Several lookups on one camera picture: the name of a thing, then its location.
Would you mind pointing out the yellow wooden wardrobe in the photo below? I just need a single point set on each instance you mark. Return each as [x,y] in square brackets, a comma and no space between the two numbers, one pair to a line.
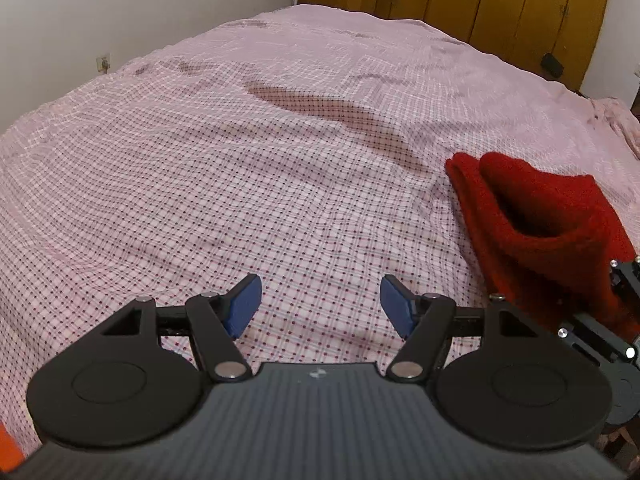
[500,5]

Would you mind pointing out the pink checked bedsheet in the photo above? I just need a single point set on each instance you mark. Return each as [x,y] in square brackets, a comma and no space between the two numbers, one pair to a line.
[200,170]

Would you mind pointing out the orange object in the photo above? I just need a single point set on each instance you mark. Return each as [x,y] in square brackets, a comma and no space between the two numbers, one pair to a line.
[7,447]

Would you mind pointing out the white wall outlet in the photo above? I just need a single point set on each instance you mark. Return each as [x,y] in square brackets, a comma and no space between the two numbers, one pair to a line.
[103,63]

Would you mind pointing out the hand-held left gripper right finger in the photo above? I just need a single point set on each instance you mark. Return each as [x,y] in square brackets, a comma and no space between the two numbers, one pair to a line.
[397,305]

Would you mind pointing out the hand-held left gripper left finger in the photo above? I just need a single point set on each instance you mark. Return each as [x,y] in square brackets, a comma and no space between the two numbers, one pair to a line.
[242,307]

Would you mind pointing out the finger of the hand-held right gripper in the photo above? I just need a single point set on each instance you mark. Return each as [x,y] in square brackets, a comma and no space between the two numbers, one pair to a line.
[625,280]
[595,337]

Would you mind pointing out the red knitted garment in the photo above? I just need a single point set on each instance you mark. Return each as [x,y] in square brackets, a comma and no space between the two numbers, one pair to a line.
[540,210]

